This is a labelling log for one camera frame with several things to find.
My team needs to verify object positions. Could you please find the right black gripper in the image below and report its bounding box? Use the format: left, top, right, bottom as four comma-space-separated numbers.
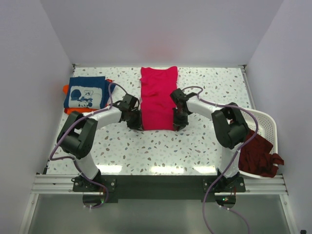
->
172, 107, 189, 131

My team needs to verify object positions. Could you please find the pink t shirt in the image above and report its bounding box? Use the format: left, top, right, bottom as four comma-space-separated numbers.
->
140, 66, 178, 131

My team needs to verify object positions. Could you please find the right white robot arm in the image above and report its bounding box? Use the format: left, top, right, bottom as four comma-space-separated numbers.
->
170, 89, 250, 192

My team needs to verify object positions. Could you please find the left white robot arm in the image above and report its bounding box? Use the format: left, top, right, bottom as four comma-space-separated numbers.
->
57, 94, 143, 191

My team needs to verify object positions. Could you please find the folded blue t shirt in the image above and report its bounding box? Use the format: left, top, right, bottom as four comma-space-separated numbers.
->
63, 76, 117, 109

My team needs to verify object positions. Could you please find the folded orange t shirt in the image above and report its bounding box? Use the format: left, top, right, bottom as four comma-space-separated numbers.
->
62, 78, 115, 115

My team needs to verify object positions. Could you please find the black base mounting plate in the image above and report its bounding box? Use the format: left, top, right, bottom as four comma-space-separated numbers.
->
71, 175, 246, 205

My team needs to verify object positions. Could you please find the dark red t shirt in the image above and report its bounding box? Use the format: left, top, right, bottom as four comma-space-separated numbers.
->
238, 130, 284, 178

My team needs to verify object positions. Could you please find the white laundry basket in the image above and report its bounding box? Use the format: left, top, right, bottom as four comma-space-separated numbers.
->
239, 109, 278, 179

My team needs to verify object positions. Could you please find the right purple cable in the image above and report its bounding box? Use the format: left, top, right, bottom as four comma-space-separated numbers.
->
181, 86, 259, 234

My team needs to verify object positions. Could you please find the silver aluminium frame rail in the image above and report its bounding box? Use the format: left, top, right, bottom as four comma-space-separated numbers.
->
31, 175, 288, 195

